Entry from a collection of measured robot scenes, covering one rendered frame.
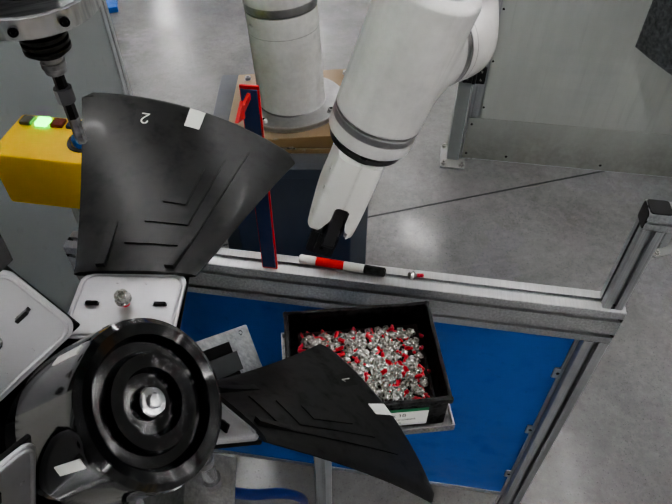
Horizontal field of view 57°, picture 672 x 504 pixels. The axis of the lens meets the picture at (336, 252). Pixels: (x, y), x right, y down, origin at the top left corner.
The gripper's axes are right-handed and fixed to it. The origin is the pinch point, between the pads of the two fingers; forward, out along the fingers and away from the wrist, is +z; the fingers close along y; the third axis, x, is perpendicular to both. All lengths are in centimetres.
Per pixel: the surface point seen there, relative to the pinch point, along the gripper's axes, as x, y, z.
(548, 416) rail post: 55, -14, 41
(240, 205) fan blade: -9.6, 7.2, -8.1
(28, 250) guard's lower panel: -60, -43, 81
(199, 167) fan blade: -14.6, 4.0, -8.1
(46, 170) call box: -37.8, -10.8, 15.7
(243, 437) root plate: -3.0, 26.8, -2.2
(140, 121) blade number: -22.2, -0.5, -7.3
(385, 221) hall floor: 34, -118, 103
